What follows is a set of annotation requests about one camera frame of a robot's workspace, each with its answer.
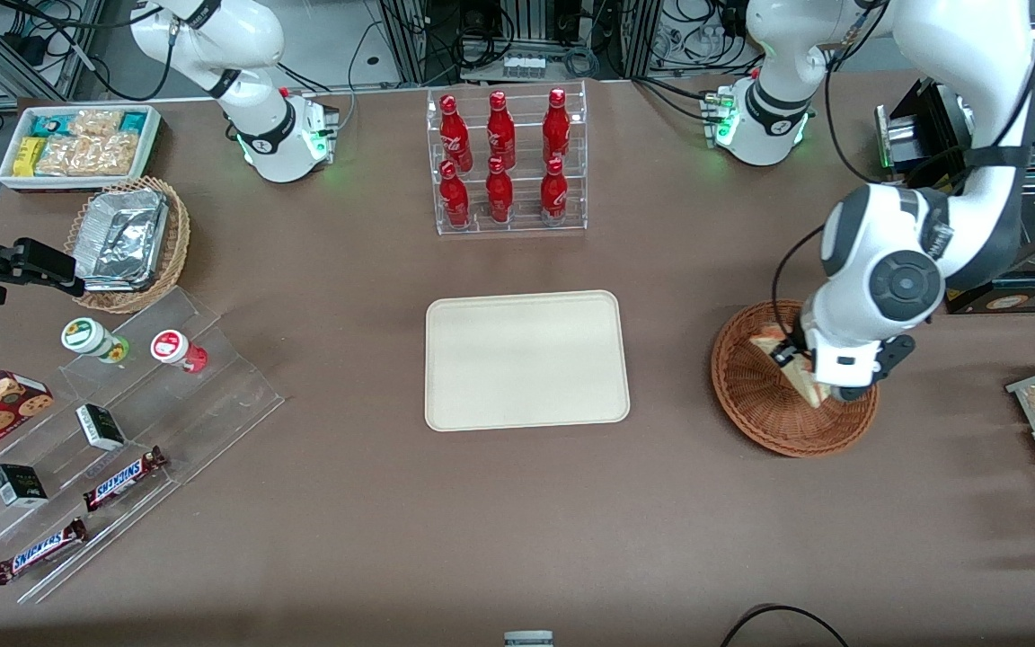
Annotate triangle sandwich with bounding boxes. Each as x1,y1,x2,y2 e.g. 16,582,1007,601
748,334,835,411

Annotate brown wicker basket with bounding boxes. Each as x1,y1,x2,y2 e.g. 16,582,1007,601
711,299,880,458

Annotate light wicker basket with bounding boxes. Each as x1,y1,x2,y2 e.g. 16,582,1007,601
64,175,191,315

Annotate cream plastic tray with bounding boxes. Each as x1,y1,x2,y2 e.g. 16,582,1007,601
425,289,631,432

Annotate green lid sunflower jar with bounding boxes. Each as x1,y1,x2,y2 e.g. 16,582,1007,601
61,317,131,364

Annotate silver foil packs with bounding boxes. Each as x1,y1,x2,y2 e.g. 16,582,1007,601
75,188,169,292

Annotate yellow snack pack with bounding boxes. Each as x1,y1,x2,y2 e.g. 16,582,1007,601
13,137,47,177

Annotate clear cracker pack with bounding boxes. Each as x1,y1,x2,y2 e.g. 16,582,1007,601
68,110,125,137
86,133,141,177
35,135,92,177

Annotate red lid jar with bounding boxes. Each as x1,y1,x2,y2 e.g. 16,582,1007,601
150,330,208,374

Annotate white plastic bin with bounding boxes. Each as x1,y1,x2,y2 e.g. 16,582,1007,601
0,104,163,193

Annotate small black carton box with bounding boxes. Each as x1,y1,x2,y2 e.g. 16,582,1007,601
75,403,127,452
0,464,49,508

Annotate clear acrylic stepped stand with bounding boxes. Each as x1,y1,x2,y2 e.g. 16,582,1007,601
0,286,285,605

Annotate Snickers chocolate bar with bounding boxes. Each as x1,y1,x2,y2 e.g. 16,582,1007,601
0,518,88,586
83,447,168,512

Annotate black equipment box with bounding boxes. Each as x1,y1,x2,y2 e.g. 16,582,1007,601
875,76,977,194

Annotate red cola bottle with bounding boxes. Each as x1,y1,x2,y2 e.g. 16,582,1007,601
540,157,570,226
485,156,515,224
439,94,472,172
439,160,471,228
486,90,517,170
543,87,571,165

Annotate clear acrylic bottle rack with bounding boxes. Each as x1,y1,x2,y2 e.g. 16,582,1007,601
426,80,588,236

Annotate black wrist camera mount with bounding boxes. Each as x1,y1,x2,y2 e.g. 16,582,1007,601
877,333,918,377

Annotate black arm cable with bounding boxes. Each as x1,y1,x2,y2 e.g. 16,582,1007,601
771,225,828,338

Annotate black floor cable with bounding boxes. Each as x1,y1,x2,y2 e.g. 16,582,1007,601
720,604,851,647

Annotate aluminium frame rack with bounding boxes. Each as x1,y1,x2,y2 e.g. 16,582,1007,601
378,0,662,86

